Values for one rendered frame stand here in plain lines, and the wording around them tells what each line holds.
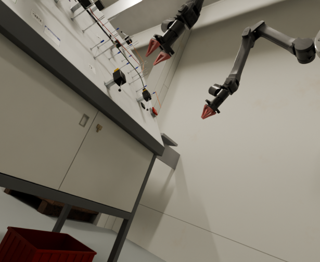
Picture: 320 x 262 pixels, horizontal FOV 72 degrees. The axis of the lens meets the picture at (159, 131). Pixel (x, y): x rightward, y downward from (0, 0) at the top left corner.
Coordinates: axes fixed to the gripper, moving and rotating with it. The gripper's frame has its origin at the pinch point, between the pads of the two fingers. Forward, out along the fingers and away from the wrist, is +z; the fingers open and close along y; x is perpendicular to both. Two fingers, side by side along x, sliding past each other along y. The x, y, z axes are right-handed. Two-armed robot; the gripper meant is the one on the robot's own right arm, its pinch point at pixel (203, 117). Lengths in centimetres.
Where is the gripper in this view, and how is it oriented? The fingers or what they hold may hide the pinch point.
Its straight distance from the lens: 131.9
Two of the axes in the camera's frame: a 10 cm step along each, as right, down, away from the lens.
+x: 4.7, 4.7, -7.5
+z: -6.6, 7.5, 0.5
